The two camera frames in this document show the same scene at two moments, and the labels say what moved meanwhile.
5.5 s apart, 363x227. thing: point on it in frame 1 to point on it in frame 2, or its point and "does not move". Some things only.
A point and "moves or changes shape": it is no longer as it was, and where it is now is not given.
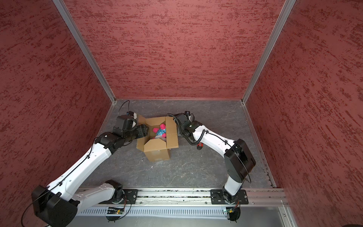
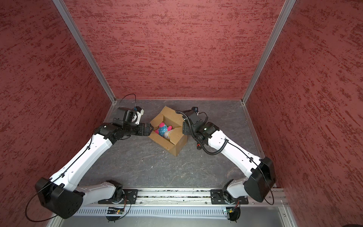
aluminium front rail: [257, 197] does not move
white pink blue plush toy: [161, 132] moves or changes shape
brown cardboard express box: [158, 149] moves or changes shape
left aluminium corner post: [67, 16] does not move
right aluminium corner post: [277, 28] does not move
